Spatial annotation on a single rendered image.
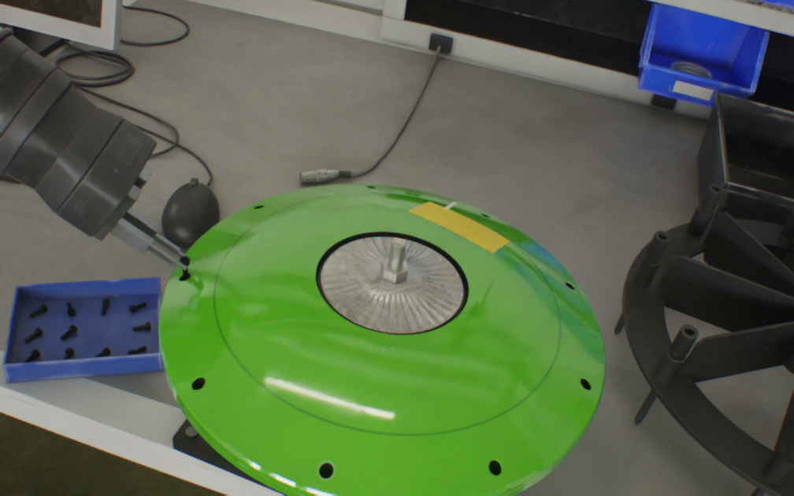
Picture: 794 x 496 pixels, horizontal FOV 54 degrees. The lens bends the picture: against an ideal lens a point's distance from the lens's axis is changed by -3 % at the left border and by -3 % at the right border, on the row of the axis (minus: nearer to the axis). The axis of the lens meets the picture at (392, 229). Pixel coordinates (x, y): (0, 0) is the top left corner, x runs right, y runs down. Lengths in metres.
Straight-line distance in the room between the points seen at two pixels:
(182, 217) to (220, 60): 0.42
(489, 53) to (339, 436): 0.89
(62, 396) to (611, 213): 0.64
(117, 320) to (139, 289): 0.04
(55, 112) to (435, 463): 0.31
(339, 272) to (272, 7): 0.89
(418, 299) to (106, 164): 0.22
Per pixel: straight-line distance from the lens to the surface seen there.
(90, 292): 0.78
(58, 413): 0.71
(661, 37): 1.36
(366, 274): 0.54
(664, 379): 0.69
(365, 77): 1.18
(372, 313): 0.52
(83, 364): 0.71
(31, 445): 1.86
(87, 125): 0.53
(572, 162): 1.07
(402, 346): 0.50
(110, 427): 0.68
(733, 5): 1.23
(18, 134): 0.50
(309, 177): 0.92
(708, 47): 1.37
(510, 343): 0.52
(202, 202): 0.84
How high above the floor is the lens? 1.45
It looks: 37 degrees down
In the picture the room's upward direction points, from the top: 9 degrees clockwise
